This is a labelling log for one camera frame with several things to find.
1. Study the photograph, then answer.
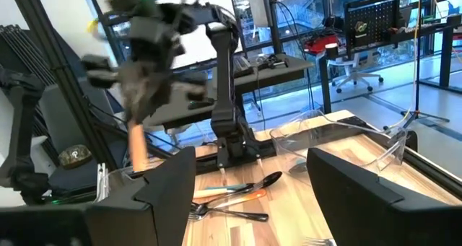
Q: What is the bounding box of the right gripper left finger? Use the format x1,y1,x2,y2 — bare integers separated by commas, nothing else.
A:
0,147,197,246

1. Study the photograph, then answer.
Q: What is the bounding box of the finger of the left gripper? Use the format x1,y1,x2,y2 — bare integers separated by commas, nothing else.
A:
81,54,145,123
144,76,216,124

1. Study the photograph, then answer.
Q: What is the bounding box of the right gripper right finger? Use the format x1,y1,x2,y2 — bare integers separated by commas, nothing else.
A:
306,147,462,246

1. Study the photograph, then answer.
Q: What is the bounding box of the peach-handled fork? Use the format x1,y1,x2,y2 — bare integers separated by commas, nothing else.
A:
193,187,235,200
128,119,151,172

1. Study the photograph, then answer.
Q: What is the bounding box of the red-handled fork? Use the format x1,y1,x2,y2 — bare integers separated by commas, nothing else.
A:
212,188,268,209

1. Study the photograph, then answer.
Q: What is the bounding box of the clear plastic bin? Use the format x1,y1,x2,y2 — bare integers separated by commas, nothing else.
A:
94,162,145,203
269,108,411,177

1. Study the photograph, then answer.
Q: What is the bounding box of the black keyboard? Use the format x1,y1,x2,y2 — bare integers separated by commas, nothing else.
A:
232,55,256,78

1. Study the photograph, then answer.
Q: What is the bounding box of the camouflage cap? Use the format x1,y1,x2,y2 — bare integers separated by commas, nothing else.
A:
57,144,93,170

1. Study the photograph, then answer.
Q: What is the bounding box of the grey desk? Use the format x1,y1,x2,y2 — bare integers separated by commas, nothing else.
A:
142,53,315,131

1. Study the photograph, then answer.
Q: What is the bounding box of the black spoon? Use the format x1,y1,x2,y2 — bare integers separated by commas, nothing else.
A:
196,170,284,207

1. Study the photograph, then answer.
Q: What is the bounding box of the red object on desk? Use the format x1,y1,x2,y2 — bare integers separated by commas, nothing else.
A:
305,35,340,55

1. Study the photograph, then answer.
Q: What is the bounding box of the white office chair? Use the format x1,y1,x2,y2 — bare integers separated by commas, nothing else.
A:
330,53,385,95

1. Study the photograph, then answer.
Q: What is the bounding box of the black tripod stand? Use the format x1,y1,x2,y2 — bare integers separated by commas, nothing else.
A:
382,0,451,130

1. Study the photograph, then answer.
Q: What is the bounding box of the black pegboard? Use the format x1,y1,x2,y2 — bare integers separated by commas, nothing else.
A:
342,0,405,59

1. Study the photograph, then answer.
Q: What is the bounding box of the black frame clamp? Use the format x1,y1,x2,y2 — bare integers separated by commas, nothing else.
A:
406,130,419,152

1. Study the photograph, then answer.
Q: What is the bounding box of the teal-handled fork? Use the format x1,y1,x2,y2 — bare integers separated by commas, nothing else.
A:
201,182,256,193

